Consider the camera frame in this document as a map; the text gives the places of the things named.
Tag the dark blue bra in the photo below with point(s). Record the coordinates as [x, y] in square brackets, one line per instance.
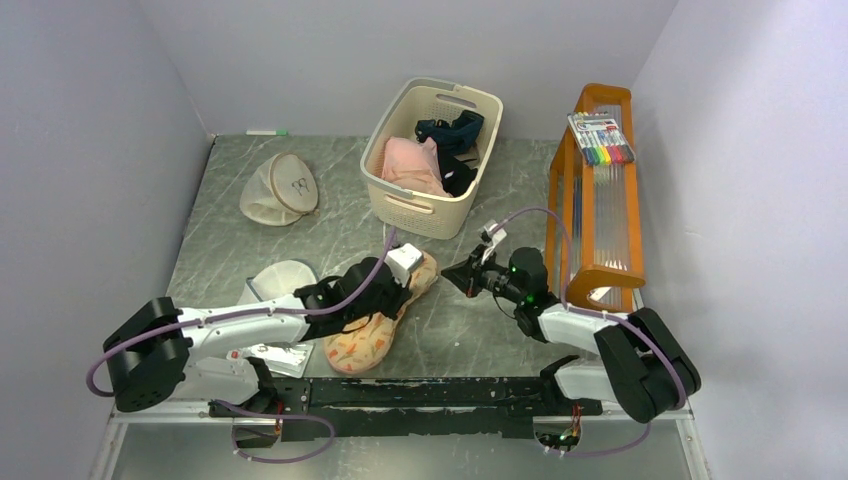
[451, 137]

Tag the white round mesh laundry bag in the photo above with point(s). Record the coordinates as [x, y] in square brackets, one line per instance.
[276, 280]

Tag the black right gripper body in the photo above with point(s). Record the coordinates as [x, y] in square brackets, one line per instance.
[493, 277]

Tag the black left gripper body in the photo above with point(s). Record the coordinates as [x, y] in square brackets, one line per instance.
[388, 302]

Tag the pink garment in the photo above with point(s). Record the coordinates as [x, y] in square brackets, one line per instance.
[413, 166]

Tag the tulip print mesh laundry bag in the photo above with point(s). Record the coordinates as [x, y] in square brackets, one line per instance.
[366, 342]

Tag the black garment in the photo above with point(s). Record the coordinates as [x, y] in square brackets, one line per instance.
[456, 176]

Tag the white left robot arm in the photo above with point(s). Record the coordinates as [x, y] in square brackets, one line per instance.
[164, 352]

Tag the clear plastic packet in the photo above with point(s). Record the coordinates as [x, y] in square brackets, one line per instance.
[289, 361]

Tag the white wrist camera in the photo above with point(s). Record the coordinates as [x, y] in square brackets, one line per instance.
[403, 261]
[492, 235]

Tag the pack of coloured markers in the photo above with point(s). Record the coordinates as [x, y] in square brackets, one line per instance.
[599, 139]

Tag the orange wooden rack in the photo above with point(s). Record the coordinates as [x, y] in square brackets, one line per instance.
[593, 245]

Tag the green capped white marker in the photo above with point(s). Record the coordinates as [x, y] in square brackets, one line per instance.
[260, 132]

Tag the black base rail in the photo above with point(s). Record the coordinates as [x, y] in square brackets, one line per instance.
[356, 407]

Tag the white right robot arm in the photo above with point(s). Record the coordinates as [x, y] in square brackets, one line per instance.
[638, 363]

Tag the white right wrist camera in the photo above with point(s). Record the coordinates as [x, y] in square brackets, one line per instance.
[492, 235]

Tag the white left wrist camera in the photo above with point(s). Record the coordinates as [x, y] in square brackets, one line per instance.
[403, 261]

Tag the cream plastic laundry basket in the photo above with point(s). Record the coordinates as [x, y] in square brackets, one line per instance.
[423, 98]

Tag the beige mesh laundry bag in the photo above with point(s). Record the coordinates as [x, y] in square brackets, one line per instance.
[280, 192]

